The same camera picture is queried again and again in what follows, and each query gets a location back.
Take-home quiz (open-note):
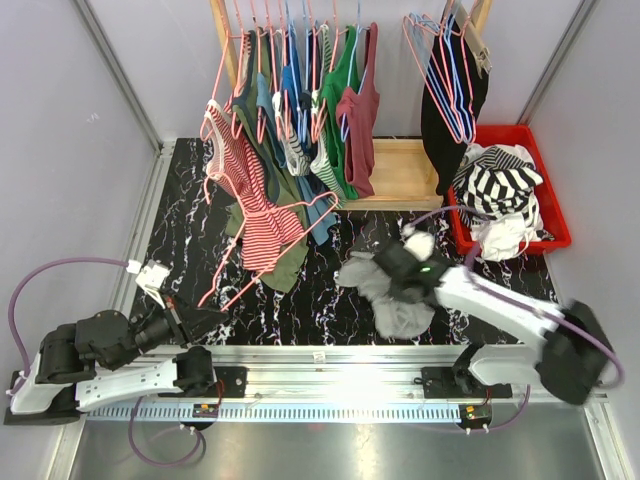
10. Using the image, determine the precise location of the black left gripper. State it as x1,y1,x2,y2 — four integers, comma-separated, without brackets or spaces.
105,287,229,373

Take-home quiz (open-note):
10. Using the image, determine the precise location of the grey tank top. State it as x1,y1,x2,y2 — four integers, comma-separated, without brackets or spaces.
336,252,435,340

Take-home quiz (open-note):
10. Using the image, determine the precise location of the white plain tank top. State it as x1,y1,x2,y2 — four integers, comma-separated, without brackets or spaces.
471,197,553,262

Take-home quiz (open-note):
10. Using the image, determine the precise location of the black white wide-striped top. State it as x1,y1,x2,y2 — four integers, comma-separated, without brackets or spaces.
453,165,543,224

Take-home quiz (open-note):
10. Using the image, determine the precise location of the pink wire hanger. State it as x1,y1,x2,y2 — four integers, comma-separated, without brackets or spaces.
197,171,338,312
403,13,476,144
440,1,476,144

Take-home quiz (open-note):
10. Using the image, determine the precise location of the purple black striped tank top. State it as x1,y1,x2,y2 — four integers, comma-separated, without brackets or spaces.
458,144,536,174

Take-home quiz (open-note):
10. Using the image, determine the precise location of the light blue wire hanger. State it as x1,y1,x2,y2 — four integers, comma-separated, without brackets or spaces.
409,13,444,119
437,3,476,144

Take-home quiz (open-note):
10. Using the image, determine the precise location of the maroon tank top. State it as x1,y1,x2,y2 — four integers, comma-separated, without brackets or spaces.
336,22,380,199

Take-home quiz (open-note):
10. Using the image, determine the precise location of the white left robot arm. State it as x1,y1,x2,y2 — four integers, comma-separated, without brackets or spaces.
3,297,228,426

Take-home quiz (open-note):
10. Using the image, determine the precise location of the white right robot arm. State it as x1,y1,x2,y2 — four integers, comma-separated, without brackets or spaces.
374,241,619,406

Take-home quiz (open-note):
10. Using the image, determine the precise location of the light blue tank top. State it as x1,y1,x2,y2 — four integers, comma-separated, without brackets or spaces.
256,73,336,245

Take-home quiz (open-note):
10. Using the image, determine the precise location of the red white striped tank top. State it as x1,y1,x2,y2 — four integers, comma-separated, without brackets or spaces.
205,100,304,273

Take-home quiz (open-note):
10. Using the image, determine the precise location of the green white striped tank top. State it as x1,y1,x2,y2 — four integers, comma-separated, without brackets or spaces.
310,24,346,208

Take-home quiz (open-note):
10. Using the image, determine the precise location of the olive green tank top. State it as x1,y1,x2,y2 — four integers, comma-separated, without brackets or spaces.
230,30,308,292

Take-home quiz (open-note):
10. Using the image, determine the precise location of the wooden clothes rack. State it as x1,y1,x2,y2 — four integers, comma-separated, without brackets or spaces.
208,0,494,212

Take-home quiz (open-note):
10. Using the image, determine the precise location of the red plastic bin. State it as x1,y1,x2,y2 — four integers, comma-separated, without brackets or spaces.
447,125,571,255

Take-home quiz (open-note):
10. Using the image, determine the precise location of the black garment on rack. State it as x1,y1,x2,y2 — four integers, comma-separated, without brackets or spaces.
421,1,490,195

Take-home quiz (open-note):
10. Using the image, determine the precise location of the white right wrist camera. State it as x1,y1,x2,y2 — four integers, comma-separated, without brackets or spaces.
401,224,435,261

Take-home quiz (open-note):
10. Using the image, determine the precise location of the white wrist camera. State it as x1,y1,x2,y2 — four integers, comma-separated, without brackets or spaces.
126,259,170,309
401,224,435,261

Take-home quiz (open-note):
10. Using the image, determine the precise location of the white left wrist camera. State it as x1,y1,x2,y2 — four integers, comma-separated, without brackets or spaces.
126,259,170,309

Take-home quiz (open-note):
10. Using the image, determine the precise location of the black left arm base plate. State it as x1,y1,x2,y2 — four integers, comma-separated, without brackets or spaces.
208,365,249,399

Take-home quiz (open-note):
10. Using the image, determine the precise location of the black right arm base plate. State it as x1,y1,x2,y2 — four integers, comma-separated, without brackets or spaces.
413,367,513,400

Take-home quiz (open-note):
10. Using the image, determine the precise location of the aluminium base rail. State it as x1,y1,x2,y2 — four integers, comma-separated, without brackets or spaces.
99,344,611,407

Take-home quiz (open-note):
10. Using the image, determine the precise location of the white slotted cable duct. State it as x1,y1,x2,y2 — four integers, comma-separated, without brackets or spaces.
88,400,461,424

